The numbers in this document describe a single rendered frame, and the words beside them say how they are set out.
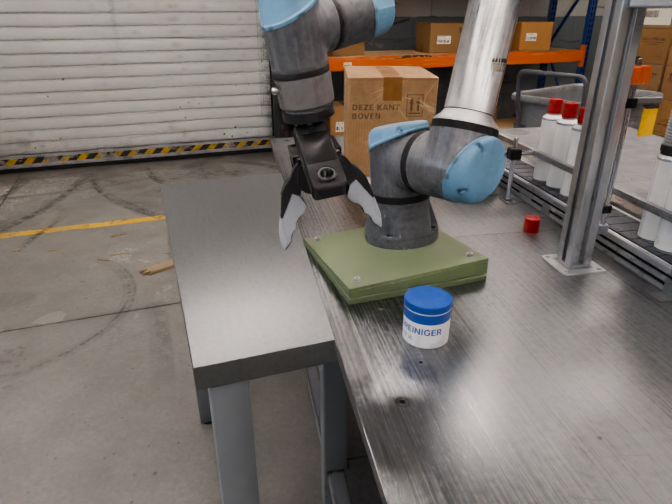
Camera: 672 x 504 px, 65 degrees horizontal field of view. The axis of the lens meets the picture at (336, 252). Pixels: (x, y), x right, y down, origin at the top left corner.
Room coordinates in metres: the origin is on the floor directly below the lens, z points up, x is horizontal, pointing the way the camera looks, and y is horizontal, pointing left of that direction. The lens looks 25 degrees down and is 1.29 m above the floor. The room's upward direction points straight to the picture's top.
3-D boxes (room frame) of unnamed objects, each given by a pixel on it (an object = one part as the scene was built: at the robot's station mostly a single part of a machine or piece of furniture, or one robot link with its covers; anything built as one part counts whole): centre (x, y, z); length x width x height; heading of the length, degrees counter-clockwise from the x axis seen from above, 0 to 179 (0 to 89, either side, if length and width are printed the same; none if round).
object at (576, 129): (1.20, -0.56, 0.98); 0.05 x 0.05 x 0.20
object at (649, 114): (1.01, -0.58, 1.09); 0.03 x 0.01 x 0.06; 100
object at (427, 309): (0.68, -0.14, 0.86); 0.07 x 0.07 x 0.07
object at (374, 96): (1.61, -0.15, 0.99); 0.30 x 0.24 x 0.27; 1
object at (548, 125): (1.33, -0.54, 0.98); 0.05 x 0.05 x 0.20
